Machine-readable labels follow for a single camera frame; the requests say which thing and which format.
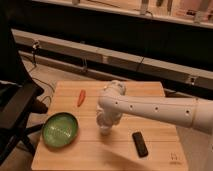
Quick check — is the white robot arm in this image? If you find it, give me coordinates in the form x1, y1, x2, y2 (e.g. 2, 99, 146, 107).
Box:
97, 80, 213, 134

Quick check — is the orange carrot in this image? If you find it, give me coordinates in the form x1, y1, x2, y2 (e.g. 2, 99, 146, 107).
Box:
77, 90, 86, 107

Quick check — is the green bowl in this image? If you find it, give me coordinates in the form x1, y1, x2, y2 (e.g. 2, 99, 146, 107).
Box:
42, 112, 79, 148

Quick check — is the black remote control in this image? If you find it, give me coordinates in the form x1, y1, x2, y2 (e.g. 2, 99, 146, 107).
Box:
132, 132, 148, 157

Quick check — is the black chair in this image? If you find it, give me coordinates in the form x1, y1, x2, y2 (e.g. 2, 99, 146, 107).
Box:
0, 0, 48, 166

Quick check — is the black floor cable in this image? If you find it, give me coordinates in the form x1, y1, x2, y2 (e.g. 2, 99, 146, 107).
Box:
20, 54, 56, 107

